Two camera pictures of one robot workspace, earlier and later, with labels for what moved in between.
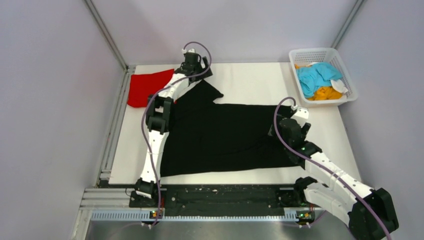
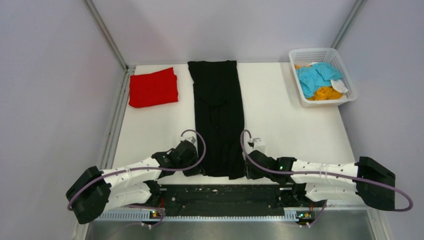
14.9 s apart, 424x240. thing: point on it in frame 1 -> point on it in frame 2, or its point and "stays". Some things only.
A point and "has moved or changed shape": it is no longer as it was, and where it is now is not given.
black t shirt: [206, 138] has moved or changed shape
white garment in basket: [338, 85] stays
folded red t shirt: [141, 86] stays
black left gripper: [203, 76] -> [197, 171]
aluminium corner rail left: [107, 36] stays
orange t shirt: [324, 93] stays
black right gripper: [305, 129] -> [251, 174]
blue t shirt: [316, 75] stays
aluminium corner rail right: [358, 4] stays
